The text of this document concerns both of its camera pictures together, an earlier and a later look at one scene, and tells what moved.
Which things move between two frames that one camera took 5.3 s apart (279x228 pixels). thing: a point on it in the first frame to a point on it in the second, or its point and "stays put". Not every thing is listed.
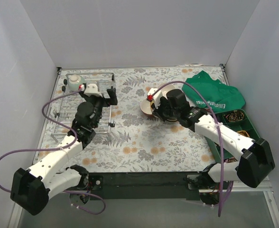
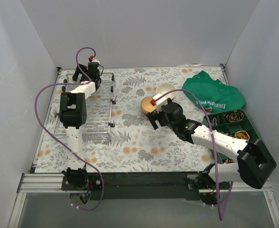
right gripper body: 159,111 to 154,118
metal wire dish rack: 96,84 stays put
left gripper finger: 112,92 to 84,69
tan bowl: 164,87 stays put
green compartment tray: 238,120 stays put
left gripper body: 104,100 to 77,73
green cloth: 219,97 stays put
